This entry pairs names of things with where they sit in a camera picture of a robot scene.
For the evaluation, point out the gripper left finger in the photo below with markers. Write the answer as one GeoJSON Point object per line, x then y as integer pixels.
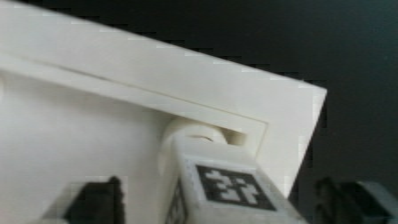
{"type": "Point", "coordinates": [95, 207]}

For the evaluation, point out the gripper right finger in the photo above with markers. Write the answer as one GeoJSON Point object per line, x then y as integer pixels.
{"type": "Point", "coordinates": [354, 203]}

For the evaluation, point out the white table leg angled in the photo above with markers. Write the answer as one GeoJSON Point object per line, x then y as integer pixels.
{"type": "Point", "coordinates": [216, 190]}

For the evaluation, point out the white square tabletop part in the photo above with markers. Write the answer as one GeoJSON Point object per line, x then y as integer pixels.
{"type": "Point", "coordinates": [97, 87]}

